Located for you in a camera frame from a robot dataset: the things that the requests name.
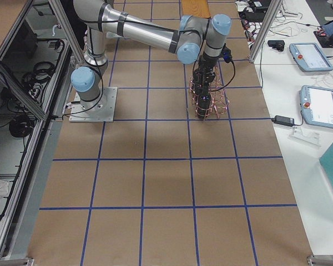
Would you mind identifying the teach pendant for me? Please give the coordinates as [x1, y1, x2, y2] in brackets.
[300, 85, 333, 129]
[289, 43, 333, 72]

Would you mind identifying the upper teach pendant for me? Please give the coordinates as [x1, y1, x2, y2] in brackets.
[289, 43, 333, 72]

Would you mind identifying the clear acrylic stand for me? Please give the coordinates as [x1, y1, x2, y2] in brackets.
[288, 126, 321, 149]

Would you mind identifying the black power adapter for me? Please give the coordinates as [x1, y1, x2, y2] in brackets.
[271, 115, 295, 127]

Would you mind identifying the dark wine bottle left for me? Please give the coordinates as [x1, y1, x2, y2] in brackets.
[196, 85, 211, 120]

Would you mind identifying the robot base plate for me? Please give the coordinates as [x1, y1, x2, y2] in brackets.
[69, 87, 118, 122]

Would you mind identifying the aluminium frame post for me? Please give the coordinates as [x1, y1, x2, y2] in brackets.
[249, 0, 283, 63]

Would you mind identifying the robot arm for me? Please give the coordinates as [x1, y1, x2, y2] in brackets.
[73, 1, 231, 117]

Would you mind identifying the wooden tray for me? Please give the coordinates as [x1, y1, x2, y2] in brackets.
[180, 0, 211, 18]

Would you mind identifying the lower teach pendant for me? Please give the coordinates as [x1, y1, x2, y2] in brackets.
[300, 85, 333, 129]

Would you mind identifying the copper wire bottle basket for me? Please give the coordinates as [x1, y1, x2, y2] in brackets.
[189, 62, 229, 120]

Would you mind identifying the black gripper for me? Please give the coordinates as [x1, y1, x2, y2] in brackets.
[198, 54, 219, 73]

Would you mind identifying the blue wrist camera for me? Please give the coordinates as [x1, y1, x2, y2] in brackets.
[221, 44, 233, 63]

